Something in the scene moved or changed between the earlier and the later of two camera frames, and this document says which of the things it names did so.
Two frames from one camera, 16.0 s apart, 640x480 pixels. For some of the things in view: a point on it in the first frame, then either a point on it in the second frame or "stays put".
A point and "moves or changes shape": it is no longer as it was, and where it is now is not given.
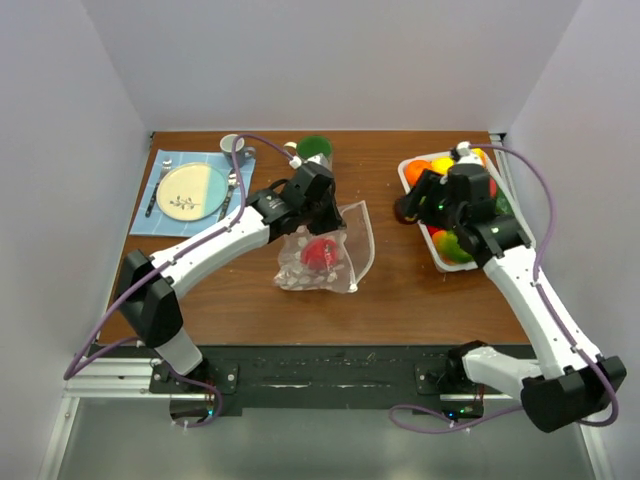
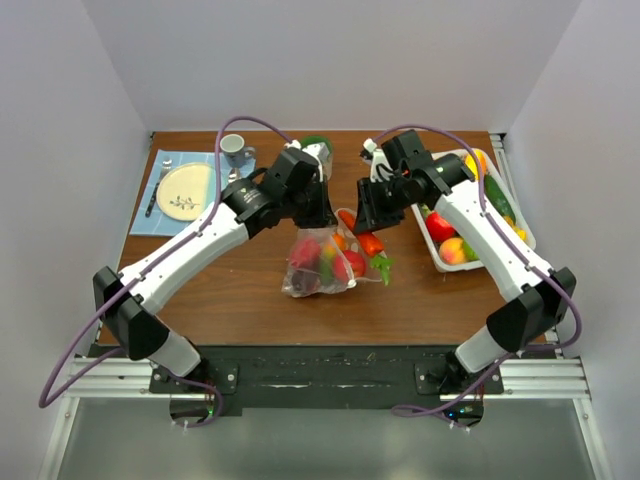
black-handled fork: (166, 165) stays put
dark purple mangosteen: (405, 210) moves or changes shape
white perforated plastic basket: (405, 179) stays put
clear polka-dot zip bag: (334, 261) moves or changes shape
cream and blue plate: (191, 191) stays put
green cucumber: (502, 203) stays put
